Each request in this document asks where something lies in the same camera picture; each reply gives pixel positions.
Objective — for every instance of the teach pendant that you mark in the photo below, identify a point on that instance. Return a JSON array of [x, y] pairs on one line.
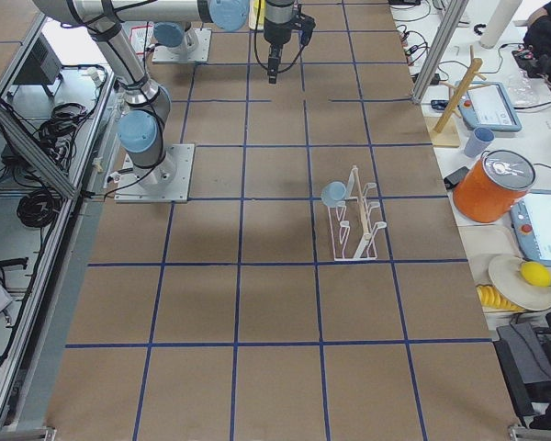
[[487, 105], [531, 223]]

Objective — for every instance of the white wire cup rack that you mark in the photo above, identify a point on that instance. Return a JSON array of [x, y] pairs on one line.
[[353, 225]]

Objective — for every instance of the beige round plate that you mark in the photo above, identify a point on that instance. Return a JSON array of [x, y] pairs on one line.
[[504, 273]]

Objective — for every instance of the lower teach pendant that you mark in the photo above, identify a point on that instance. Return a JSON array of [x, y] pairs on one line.
[[531, 223]]

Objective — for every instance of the yellow sliced toy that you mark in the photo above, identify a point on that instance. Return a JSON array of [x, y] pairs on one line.
[[490, 297]]

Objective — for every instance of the orange bucket with lid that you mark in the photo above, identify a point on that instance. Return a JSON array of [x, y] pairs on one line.
[[493, 185]]

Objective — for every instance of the blue cup on side table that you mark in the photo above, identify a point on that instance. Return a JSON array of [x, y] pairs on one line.
[[479, 139]]

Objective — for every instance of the wooden mug tree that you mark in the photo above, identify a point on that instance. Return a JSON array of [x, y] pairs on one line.
[[442, 130]]

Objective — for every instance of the yellow lemon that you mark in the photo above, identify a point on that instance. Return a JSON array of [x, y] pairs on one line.
[[536, 274]]

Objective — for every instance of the upper teach pendant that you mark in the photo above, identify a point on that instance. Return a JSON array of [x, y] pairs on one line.
[[487, 105]]

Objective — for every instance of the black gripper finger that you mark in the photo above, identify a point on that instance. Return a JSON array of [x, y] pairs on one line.
[[274, 59]]

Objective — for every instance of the aluminium frame post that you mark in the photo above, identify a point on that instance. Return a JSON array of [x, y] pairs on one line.
[[444, 33]]

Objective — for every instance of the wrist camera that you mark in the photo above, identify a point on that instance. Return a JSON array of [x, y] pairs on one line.
[[305, 25]]

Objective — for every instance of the light blue cup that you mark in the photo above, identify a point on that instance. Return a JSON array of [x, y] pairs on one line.
[[333, 194]]

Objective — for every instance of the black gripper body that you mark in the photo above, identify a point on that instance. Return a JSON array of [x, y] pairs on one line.
[[275, 33]]

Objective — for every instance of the black phone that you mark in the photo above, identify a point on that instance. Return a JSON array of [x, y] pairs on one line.
[[453, 179]]

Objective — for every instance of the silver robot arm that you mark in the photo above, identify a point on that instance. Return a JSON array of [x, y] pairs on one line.
[[177, 37], [155, 163]]

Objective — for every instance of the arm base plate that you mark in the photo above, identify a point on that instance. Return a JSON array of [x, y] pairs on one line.
[[168, 182], [161, 55]]

